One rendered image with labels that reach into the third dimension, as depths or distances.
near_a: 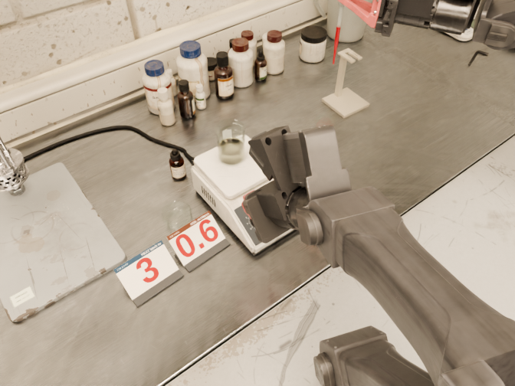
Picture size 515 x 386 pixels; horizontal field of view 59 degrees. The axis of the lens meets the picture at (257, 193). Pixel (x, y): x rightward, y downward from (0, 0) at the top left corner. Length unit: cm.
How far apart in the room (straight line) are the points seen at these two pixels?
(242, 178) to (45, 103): 49
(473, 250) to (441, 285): 53
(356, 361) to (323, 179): 20
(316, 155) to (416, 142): 58
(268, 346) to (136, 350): 20
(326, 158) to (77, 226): 53
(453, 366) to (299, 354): 42
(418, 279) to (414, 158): 66
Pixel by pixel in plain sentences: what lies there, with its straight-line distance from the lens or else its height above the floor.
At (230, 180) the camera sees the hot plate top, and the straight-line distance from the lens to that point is 80.
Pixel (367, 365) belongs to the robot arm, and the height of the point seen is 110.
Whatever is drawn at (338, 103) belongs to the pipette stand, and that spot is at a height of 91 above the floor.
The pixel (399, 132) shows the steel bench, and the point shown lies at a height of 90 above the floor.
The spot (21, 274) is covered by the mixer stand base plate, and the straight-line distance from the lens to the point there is 86.
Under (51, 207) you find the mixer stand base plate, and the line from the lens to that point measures 94.
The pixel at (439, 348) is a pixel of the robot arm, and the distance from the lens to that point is 34.
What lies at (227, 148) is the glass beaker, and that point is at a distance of 79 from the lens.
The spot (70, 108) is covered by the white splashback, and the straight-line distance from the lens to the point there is 111.
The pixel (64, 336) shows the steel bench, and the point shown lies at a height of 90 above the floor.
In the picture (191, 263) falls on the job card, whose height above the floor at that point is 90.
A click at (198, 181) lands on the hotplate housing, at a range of 85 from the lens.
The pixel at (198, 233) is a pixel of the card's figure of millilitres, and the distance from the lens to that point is 80.
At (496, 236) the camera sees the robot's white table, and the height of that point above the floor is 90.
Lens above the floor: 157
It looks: 48 degrees down
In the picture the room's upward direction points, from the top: straight up
